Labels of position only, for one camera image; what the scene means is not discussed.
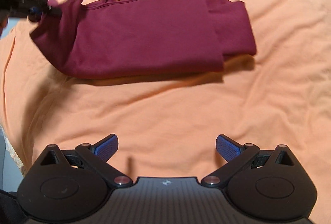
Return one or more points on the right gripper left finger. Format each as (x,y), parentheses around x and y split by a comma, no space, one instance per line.
(106,147)

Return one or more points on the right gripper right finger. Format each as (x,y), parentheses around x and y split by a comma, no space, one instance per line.
(228,148)

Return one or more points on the maroon garment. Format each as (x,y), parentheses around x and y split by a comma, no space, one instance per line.
(107,39)

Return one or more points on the person's left hand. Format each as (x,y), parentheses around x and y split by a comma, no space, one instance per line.
(3,24)

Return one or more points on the orange bed cover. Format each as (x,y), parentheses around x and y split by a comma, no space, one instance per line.
(167,126)

